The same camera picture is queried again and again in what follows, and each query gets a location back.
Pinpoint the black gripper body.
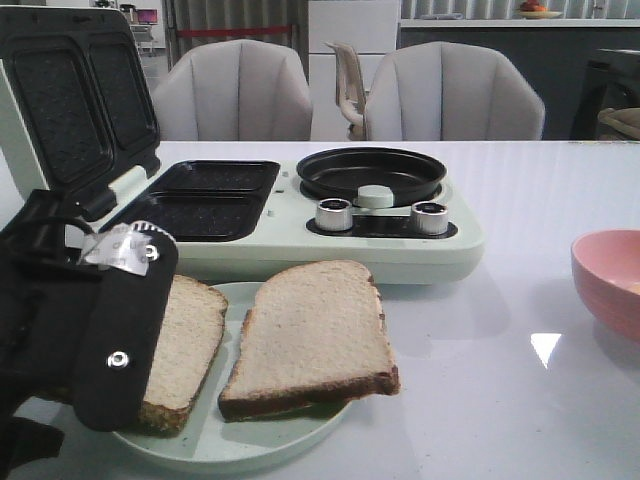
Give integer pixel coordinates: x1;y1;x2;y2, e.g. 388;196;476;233
1;190;178;474

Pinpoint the bread slice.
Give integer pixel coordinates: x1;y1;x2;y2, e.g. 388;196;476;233
138;275;228;436
218;260;401;422

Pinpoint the breakfast maker lid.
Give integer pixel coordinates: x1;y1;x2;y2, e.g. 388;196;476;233
1;5;160;221

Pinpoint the pink bowl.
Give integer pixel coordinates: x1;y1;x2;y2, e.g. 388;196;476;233
571;229;639;342

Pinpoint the mint green breakfast maker base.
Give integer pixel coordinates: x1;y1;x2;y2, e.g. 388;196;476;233
94;159;484;284

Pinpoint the mint green plate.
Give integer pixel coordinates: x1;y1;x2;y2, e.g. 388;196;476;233
114;282;350;473

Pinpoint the left silver control knob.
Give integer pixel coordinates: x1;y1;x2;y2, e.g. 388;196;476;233
314;198;353;232

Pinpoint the silver control knob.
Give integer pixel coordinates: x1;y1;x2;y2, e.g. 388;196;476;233
314;198;353;232
409;201;449;236

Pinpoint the left grey upholstered chair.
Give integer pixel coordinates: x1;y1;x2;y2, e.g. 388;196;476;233
152;39;313;141

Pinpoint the grey upholstered chair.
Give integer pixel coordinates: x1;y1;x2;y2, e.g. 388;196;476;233
152;39;313;141
364;41;545;141

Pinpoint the beige office chair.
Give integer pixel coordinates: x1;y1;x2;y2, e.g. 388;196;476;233
325;42;368;141

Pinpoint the black round frying pan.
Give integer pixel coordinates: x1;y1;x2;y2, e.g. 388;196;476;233
296;147;447;207

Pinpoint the right silver control knob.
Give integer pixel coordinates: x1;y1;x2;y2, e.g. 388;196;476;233
409;201;449;236

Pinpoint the white cabinet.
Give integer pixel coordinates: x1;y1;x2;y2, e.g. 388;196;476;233
308;1;401;141

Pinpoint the right grey upholstered chair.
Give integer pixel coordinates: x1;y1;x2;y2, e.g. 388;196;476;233
364;41;545;141

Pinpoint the dark counter cabinet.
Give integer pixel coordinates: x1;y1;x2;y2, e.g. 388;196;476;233
391;19;639;140

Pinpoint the fruit bowl on counter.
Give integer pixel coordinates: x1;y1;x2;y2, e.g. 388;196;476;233
515;0;563;20

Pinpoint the dark armchair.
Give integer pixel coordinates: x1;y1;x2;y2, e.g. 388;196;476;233
570;49;639;140

